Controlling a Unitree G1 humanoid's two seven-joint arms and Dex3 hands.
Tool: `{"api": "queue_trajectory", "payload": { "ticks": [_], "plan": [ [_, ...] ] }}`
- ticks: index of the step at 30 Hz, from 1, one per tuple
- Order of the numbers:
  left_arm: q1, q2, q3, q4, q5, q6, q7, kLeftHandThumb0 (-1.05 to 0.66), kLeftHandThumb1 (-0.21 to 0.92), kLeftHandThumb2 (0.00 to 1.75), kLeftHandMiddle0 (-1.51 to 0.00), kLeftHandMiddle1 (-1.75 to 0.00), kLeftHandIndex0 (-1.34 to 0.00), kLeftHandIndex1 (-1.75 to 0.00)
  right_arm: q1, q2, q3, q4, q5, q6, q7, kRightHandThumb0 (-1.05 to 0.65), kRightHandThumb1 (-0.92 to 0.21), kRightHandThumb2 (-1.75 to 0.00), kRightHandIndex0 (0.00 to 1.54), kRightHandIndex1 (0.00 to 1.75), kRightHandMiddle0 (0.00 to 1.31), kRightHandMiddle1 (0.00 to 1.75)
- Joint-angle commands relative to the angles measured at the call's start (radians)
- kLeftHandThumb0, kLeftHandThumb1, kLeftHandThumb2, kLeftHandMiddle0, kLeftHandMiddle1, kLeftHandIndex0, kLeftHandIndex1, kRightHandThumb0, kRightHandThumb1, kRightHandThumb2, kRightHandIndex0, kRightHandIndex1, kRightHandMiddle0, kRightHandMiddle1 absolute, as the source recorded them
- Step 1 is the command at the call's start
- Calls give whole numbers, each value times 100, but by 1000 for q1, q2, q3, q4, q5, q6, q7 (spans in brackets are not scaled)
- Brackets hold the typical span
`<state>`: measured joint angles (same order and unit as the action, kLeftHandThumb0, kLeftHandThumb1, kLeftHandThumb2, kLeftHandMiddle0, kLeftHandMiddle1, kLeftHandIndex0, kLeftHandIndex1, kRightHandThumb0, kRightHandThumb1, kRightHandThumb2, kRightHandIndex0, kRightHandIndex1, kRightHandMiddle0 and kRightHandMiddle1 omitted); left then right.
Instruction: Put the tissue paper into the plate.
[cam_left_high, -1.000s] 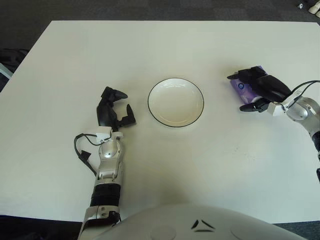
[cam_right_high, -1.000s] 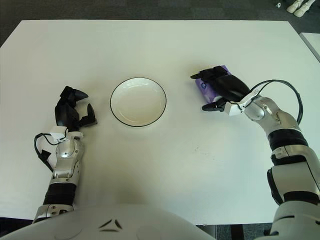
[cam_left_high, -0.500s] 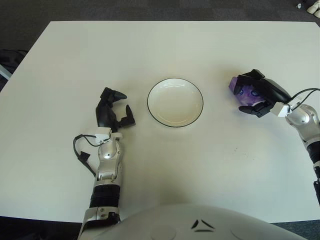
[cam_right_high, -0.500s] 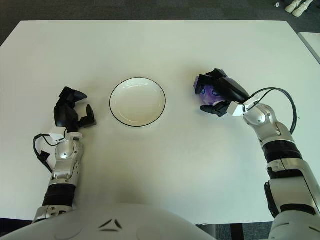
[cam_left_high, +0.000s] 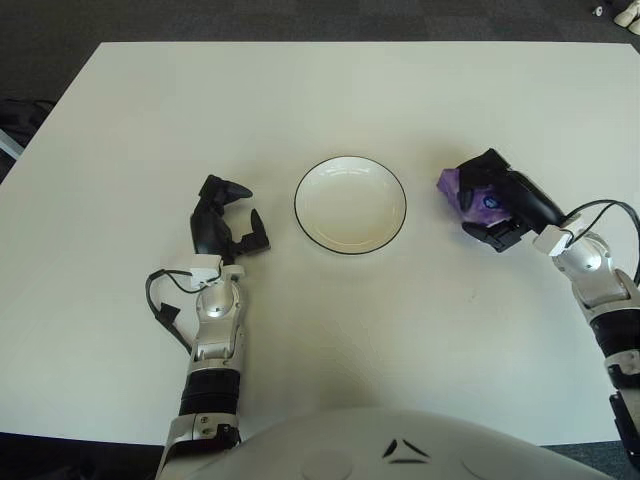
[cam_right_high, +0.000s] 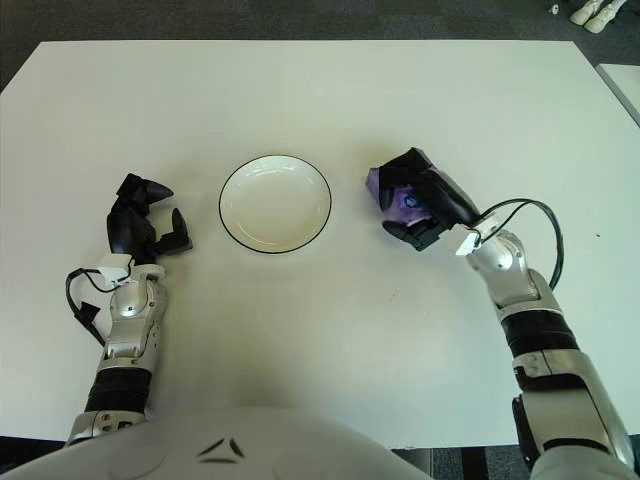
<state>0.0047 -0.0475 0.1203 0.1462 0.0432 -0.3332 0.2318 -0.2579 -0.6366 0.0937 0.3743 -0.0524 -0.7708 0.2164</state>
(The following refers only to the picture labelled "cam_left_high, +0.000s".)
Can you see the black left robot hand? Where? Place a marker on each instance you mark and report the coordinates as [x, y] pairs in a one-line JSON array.
[[207, 230]]

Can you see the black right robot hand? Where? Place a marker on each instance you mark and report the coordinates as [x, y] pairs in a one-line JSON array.
[[530, 202]]

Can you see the purple tissue paper pack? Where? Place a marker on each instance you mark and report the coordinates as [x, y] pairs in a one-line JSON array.
[[447, 182]]

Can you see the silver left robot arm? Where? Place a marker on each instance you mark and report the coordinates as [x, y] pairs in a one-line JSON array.
[[217, 305]]

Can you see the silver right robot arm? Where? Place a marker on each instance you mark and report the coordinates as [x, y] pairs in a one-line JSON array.
[[590, 265]]

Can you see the white plate black rim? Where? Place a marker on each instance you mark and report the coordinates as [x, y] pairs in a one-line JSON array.
[[350, 207]]

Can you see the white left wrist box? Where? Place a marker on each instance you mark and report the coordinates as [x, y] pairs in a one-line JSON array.
[[205, 265]]

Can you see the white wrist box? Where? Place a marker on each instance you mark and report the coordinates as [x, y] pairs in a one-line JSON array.
[[555, 240], [205, 265]]

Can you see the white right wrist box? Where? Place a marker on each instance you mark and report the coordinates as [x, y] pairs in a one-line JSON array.
[[555, 240]]

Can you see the small white object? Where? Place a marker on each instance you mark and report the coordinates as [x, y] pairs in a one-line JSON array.
[[598, 10]]

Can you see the white shoe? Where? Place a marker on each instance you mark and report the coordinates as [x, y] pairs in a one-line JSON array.
[[630, 17]]

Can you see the grey white furniture edge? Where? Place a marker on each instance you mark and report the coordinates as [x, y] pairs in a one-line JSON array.
[[9, 145]]

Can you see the black bag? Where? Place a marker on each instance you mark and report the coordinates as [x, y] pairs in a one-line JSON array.
[[20, 115]]

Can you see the grey robot torso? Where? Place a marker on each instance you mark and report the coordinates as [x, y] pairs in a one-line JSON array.
[[350, 445]]

